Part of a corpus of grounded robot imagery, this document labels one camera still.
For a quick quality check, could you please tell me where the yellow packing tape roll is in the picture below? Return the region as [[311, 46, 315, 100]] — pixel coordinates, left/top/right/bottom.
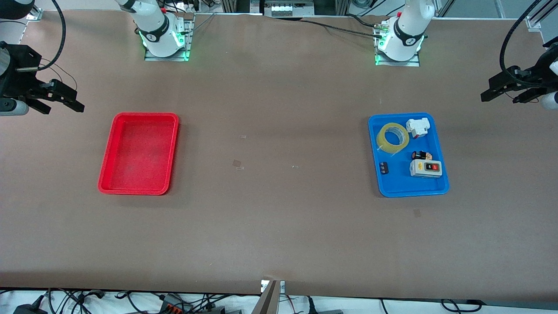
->
[[376, 123, 410, 154]]

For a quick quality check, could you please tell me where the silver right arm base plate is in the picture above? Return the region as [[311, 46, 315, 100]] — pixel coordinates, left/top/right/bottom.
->
[[144, 13, 194, 62]]

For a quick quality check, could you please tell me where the thin black right gripper wire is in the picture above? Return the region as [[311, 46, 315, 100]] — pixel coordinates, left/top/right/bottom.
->
[[39, 64, 78, 91]]

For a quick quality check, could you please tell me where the aluminium frame bar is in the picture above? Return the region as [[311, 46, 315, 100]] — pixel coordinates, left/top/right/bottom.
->
[[528, 0, 558, 27]]

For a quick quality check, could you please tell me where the black looped cable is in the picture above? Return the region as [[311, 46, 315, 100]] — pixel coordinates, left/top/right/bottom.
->
[[439, 298, 485, 313]]

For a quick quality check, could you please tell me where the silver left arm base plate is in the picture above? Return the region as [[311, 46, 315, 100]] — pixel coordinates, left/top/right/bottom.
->
[[375, 26, 421, 67]]

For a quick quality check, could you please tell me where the white labelled bracket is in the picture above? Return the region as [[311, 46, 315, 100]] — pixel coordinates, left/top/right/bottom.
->
[[260, 280, 286, 294]]

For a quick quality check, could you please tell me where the red plastic tray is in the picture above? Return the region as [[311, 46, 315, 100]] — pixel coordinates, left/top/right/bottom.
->
[[98, 112, 180, 195]]

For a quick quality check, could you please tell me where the thick black left gripper cable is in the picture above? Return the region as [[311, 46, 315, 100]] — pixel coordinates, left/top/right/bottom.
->
[[500, 0, 544, 86]]

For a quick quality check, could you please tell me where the thin grey cable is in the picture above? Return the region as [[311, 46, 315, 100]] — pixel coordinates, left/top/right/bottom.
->
[[187, 12, 218, 36]]

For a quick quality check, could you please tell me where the grey metal post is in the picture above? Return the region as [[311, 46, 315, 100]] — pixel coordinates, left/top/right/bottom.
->
[[253, 280, 280, 314]]

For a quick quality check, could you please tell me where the orange and black power strip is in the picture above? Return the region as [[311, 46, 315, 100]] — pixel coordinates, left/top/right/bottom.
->
[[159, 294, 195, 314]]

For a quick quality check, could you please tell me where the thick black right gripper cable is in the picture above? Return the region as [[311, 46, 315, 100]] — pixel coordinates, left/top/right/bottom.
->
[[38, 0, 66, 72]]

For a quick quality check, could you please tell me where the white circuit breaker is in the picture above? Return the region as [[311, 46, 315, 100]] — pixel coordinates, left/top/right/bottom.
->
[[405, 118, 431, 140]]

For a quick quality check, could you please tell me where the black cable on table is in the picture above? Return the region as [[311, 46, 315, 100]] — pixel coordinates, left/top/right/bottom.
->
[[300, 17, 385, 39]]

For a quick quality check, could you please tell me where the thick black gripper cable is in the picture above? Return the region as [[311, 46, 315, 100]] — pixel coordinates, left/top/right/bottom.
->
[[500, 0, 544, 86], [38, 0, 66, 72]]

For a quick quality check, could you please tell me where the grey push button switch box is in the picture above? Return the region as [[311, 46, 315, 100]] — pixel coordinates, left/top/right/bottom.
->
[[410, 159, 443, 178]]

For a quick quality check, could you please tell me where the blue plastic tray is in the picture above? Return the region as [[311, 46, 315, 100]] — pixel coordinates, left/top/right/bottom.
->
[[368, 113, 450, 198]]

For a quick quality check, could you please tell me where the aluminium frame rack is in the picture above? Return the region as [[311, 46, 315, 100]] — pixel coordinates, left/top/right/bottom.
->
[[220, 0, 351, 17]]

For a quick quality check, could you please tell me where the black power adapter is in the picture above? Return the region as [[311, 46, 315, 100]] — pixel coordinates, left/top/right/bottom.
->
[[12, 295, 48, 314]]

